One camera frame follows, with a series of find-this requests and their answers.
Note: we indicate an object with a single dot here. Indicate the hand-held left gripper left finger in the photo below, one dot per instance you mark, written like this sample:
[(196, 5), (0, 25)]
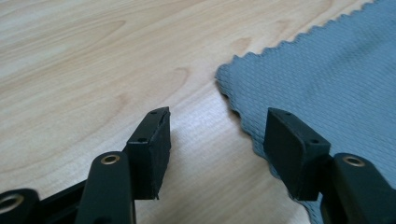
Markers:
[(151, 155)]

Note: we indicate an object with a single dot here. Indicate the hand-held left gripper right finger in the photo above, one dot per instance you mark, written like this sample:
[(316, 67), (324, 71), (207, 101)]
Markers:
[(292, 155)]

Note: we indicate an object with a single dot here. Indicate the grey cloth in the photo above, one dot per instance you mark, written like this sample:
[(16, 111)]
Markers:
[(311, 77)]

